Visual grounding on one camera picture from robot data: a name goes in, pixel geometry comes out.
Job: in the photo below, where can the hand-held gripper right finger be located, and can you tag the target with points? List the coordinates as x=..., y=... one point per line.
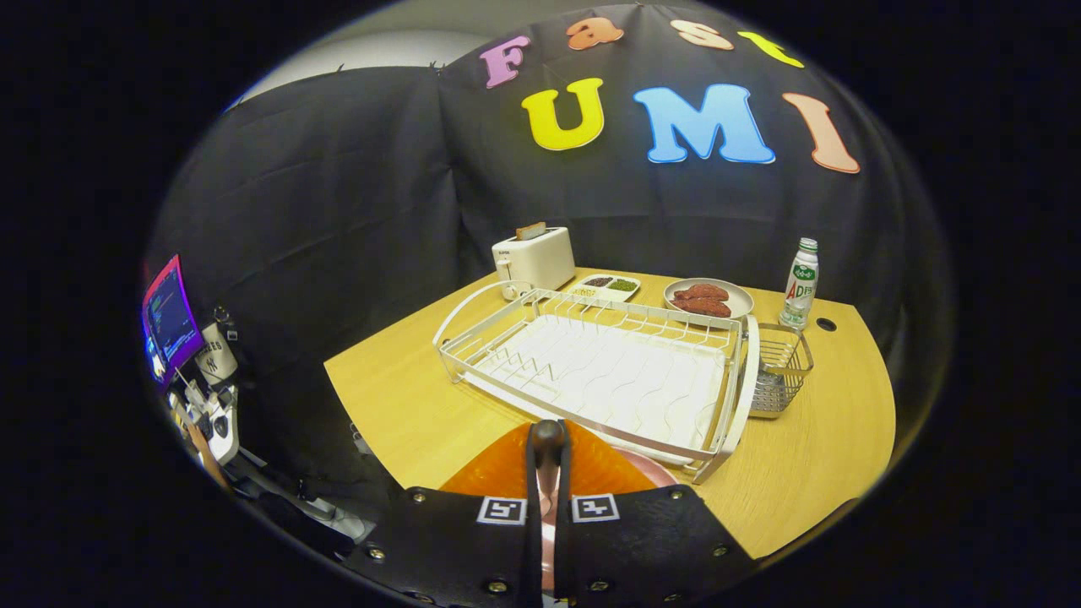
x=650, y=540

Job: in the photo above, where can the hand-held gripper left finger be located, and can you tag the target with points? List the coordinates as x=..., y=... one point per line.
x=456, y=540

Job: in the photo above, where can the pink plate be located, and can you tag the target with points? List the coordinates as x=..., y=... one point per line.
x=650, y=469

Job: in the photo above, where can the grey plate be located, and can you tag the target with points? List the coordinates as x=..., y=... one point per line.
x=741, y=301

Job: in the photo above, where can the red meat slice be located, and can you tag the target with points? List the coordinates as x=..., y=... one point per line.
x=701, y=291
x=705, y=308

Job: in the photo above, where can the white sectioned condiment tray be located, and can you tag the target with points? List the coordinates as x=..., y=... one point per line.
x=604, y=292

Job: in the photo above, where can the white and black desk device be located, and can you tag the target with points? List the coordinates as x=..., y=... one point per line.
x=215, y=418

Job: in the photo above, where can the white drink bottle green label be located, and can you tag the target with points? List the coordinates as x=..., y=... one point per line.
x=799, y=291

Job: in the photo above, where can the white toaster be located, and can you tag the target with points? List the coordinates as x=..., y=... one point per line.
x=540, y=257

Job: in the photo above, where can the toast slice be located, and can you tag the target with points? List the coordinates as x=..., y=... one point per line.
x=531, y=230

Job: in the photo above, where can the black backdrop cloth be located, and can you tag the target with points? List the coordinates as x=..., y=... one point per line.
x=338, y=211

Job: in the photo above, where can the computer monitor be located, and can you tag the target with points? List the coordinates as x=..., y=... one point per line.
x=173, y=317

